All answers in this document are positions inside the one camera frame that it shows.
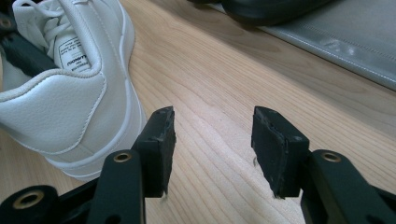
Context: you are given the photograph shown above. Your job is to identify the metal frame shoe rack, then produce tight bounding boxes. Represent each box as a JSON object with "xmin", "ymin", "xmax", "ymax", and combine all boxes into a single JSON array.
[{"xmin": 214, "ymin": 0, "xmax": 396, "ymax": 91}]

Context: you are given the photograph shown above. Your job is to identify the white sneaker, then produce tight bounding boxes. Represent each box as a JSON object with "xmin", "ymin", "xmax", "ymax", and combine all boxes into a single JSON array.
[{"xmin": 0, "ymin": 0, "xmax": 148, "ymax": 183}]

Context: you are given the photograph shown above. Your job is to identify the black leather shoe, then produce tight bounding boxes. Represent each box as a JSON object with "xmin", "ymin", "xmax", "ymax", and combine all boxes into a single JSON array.
[{"xmin": 221, "ymin": 0, "xmax": 331, "ymax": 26}]

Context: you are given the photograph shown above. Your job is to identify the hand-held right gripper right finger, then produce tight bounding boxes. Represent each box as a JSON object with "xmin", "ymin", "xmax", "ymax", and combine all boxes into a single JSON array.
[{"xmin": 250, "ymin": 105, "xmax": 311, "ymax": 200}]

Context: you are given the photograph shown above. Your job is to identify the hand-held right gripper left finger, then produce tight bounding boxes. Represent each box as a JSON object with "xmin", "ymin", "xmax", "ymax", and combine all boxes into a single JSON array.
[{"xmin": 132, "ymin": 105, "xmax": 177, "ymax": 199}]

